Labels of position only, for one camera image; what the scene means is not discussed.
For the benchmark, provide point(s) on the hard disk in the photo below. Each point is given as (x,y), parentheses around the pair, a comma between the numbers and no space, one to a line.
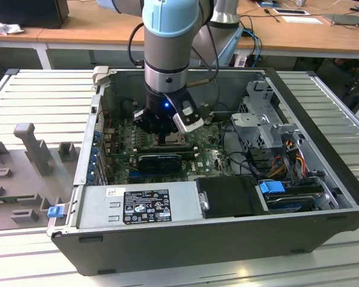
(287,203)

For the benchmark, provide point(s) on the white power strip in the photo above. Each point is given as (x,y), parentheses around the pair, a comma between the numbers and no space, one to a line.
(240,61)

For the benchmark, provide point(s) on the coin battery holder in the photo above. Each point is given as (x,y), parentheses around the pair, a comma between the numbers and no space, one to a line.
(208,121)

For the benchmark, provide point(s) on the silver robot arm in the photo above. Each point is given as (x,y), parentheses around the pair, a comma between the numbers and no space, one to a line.
(164,45)

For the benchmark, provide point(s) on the black box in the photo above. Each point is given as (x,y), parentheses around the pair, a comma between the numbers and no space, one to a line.
(27,12)

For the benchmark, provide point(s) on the black drive bay cover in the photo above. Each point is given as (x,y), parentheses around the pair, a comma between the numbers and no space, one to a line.
(230,197)

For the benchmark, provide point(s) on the wooden desk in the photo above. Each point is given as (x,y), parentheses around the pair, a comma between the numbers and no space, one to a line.
(77,33)

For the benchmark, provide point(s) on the black graphics card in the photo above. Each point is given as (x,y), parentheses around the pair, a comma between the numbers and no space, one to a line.
(160,163)

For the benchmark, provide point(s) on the black RAM stick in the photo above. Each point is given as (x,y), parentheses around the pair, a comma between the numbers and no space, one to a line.
(167,153)
(164,147)

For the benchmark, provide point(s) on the white paper sheet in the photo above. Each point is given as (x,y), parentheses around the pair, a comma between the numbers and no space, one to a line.
(302,19)

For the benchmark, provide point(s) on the black PC case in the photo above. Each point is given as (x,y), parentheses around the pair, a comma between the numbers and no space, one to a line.
(167,248)

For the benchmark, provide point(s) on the grey metal drive cage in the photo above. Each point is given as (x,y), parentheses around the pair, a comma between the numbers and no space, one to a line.
(251,122)

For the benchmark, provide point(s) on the blue expansion slot clips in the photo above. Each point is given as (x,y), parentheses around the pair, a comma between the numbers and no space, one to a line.
(93,161)

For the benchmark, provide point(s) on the CPU socket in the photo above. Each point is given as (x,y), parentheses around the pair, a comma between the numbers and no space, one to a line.
(185,144)

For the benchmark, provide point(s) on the dark grey pad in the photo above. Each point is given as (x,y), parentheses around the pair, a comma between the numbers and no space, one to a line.
(344,19)

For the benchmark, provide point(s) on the black round fan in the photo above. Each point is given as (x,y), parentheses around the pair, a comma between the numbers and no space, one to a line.
(127,108)

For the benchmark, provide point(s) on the blue latch clip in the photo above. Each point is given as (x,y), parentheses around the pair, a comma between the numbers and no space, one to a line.
(55,211)

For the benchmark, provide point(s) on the grey parts rack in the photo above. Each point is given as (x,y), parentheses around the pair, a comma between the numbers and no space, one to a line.
(24,179)

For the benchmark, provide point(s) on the silver power supply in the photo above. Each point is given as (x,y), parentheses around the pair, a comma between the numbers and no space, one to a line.
(92,209)

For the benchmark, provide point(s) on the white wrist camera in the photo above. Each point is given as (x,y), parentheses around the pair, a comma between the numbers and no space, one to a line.
(187,124)

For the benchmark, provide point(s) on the crumpled white paper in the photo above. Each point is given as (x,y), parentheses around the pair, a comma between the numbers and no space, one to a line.
(6,28)

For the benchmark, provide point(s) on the green RAM stick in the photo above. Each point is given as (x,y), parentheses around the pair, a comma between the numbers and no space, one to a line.
(6,199)

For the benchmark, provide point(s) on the blue disk carrier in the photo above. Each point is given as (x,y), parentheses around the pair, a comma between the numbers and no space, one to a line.
(270,188)

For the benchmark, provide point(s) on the white framed phone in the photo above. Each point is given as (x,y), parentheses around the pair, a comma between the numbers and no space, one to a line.
(290,11)

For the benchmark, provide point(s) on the green motherboard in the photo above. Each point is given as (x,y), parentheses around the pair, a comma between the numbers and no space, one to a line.
(209,155)

